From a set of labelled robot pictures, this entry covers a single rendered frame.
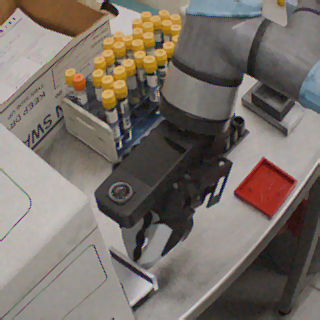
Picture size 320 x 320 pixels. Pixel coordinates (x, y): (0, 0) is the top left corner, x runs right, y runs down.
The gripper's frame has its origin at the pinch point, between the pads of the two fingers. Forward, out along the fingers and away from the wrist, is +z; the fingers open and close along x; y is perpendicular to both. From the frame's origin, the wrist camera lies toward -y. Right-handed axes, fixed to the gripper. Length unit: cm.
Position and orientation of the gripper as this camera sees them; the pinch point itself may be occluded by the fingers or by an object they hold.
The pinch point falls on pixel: (136, 264)
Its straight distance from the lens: 81.9
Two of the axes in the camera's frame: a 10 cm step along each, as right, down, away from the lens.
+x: -7.5, -4.8, 4.5
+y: 6.1, -2.5, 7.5
